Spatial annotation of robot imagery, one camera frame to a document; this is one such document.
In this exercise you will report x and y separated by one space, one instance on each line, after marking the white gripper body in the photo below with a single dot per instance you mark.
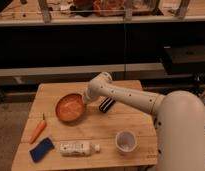
86 98

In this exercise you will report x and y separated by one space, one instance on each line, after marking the orange ceramic bowl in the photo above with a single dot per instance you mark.
70 107

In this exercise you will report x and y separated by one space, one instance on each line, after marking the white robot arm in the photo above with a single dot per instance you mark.
180 121

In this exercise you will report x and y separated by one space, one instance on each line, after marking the wooden table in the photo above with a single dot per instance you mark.
93 126

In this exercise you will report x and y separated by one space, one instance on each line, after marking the orange carrot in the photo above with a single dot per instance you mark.
38 130

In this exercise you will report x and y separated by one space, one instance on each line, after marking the white plastic bottle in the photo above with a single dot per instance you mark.
79 148

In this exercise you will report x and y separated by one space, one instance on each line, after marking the blue sponge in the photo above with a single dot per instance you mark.
38 152

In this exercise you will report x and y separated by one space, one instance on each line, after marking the black box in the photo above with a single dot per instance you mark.
184 60

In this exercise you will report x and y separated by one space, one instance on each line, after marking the background shelf with clutter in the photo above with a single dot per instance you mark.
88 12

